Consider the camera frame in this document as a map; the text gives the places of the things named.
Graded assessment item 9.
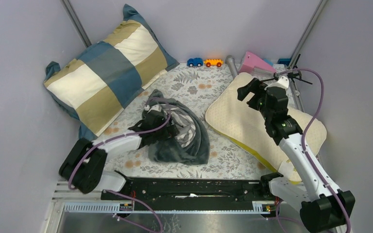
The cream pillow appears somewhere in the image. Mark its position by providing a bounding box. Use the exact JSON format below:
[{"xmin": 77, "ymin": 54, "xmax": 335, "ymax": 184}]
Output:
[{"xmin": 204, "ymin": 72, "xmax": 328, "ymax": 184}]

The zebra and grey pillowcase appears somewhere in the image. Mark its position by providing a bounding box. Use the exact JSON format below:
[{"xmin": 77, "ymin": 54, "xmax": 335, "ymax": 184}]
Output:
[{"xmin": 142, "ymin": 89, "xmax": 210, "ymax": 166}]

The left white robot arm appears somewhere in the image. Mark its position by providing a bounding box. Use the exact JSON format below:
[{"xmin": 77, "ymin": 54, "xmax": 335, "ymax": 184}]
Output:
[{"xmin": 59, "ymin": 109, "xmax": 179, "ymax": 200}]

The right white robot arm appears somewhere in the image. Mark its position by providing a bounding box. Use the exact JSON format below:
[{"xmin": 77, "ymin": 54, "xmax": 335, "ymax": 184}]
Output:
[{"xmin": 237, "ymin": 76, "xmax": 355, "ymax": 233}]

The blue yellow checked pillow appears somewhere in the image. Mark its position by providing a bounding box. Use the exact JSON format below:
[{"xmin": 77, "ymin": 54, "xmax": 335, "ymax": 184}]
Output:
[{"xmin": 43, "ymin": 4, "xmax": 178, "ymax": 141}]

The black mini tripod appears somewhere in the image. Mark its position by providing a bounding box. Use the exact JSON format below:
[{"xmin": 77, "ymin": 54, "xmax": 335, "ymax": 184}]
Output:
[{"xmin": 262, "ymin": 54, "xmax": 313, "ymax": 85}]

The pink triangular block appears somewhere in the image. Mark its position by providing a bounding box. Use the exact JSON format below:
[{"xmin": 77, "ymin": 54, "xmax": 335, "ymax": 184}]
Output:
[{"xmin": 238, "ymin": 51, "xmax": 276, "ymax": 76}]

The blue block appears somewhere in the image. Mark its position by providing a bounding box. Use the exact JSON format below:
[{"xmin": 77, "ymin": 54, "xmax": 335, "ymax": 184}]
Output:
[{"xmin": 277, "ymin": 58, "xmax": 291, "ymax": 66}]

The grey microphone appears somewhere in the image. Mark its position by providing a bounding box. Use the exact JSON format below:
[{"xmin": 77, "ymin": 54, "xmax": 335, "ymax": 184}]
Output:
[{"xmin": 225, "ymin": 55, "xmax": 238, "ymax": 79}]

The orange toy car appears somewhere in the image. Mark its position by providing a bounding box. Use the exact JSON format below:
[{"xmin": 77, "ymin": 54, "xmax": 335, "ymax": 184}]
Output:
[{"xmin": 203, "ymin": 59, "xmax": 223, "ymax": 67}]

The blue toy car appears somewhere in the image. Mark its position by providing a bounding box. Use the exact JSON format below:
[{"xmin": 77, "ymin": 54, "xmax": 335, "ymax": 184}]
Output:
[{"xmin": 187, "ymin": 57, "xmax": 203, "ymax": 67}]

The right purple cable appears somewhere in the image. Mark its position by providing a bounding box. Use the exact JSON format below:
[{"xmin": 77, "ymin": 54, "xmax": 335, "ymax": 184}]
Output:
[{"xmin": 274, "ymin": 67, "xmax": 352, "ymax": 233}]

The purple cable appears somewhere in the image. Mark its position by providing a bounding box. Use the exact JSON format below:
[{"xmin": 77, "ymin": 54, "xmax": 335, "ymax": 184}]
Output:
[
  {"xmin": 274, "ymin": 67, "xmax": 352, "ymax": 233},
  {"xmin": 67, "ymin": 96, "xmax": 172, "ymax": 233}
]

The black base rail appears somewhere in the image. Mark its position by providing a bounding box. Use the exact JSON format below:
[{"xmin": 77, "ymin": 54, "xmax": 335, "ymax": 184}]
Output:
[{"xmin": 101, "ymin": 177, "xmax": 280, "ymax": 207}]

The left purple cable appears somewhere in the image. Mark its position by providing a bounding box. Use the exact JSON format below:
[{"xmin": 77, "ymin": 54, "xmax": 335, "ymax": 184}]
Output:
[{"xmin": 67, "ymin": 96, "xmax": 172, "ymax": 233}]

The white slotted cable duct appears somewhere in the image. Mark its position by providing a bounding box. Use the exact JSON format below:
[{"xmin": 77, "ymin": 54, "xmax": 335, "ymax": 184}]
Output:
[{"xmin": 64, "ymin": 200, "xmax": 275, "ymax": 214}]

